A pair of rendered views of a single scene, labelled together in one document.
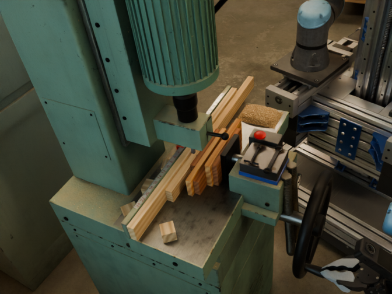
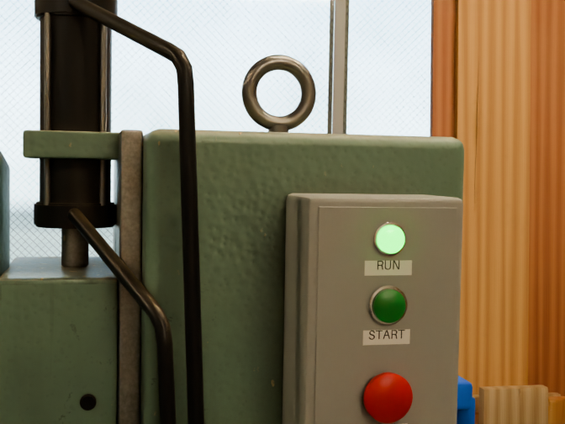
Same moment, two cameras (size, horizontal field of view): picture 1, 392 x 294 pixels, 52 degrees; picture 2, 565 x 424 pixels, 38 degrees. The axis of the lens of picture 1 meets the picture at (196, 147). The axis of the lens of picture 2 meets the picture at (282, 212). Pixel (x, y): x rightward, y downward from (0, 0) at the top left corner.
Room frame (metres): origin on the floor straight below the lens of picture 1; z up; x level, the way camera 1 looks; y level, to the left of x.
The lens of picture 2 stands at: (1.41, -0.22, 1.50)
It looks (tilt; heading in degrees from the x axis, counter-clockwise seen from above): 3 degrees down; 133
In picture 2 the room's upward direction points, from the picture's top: 1 degrees clockwise
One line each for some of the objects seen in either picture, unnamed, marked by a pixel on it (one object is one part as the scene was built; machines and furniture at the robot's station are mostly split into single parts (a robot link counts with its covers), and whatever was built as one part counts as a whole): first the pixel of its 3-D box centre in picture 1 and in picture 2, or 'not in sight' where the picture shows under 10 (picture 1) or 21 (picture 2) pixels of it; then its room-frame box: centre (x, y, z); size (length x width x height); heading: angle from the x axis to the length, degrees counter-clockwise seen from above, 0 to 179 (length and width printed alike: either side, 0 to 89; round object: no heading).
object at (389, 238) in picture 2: not in sight; (390, 239); (1.12, 0.18, 1.46); 0.02 x 0.01 x 0.02; 57
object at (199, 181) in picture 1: (217, 156); not in sight; (0.80, -0.05, 0.93); 0.25 x 0.02 x 0.05; 147
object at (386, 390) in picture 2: not in sight; (388, 397); (1.12, 0.18, 1.36); 0.03 x 0.01 x 0.03; 57
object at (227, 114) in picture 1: (216, 130); not in sight; (0.91, -0.07, 0.92); 0.55 x 0.02 x 0.04; 147
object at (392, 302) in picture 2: not in sight; (388, 305); (1.12, 0.18, 1.42); 0.02 x 0.01 x 0.02; 57
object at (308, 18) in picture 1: (314, 21); not in sight; (1.38, -0.50, 0.98); 0.13 x 0.12 x 0.14; 143
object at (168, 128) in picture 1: (184, 128); not in sight; (0.81, 0.02, 1.03); 0.14 x 0.07 x 0.09; 57
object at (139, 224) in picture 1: (191, 152); not in sight; (0.83, 0.01, 0.93); 0.60 x 0.02 x 0.05; 147
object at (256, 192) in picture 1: (263, 175); not in sight; (0.71, -0.16, 0.92); 0.15 x 0.13 x 0.09; 147
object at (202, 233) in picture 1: (234, 178); not in sight; (0.76, -0.09, 0.87); 0.61 x 0.30 x 0.06; 147
